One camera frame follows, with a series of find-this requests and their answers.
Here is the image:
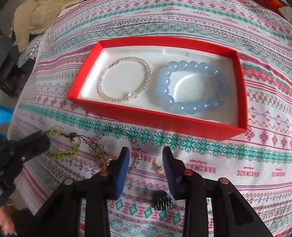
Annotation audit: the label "gold hoop earrings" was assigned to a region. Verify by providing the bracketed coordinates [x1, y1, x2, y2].
[95, 149, 115, 170]

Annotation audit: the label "teal seed bead bracelet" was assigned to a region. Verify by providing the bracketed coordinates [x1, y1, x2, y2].
[96, 128, 143, 175]

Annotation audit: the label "black hair claw clip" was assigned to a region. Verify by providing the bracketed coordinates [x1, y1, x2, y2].
[151, 190, 172, 211]

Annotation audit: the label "small gold pearl earring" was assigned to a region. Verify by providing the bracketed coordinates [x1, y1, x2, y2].
[152, 163, 164, 175]

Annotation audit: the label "clear crystal bead bracelet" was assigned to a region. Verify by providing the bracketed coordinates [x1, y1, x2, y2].
[97, 55, 152, 102]

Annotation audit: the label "blue bead bracelet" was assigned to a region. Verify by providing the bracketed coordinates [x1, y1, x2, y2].
[155, 60, 232, 116]

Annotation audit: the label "red jewelry box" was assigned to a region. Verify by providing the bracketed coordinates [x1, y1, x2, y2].
[67, 36, 247, 141]

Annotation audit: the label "left hand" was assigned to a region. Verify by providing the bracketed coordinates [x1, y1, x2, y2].
[0, 204, 15, 235]

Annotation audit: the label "patterned handmade bedspread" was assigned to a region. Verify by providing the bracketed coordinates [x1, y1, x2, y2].
[8, 0, 292, 236]

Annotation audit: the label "beige quilted blanket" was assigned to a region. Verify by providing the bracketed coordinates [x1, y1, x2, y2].
[13, 0, 84, 53]

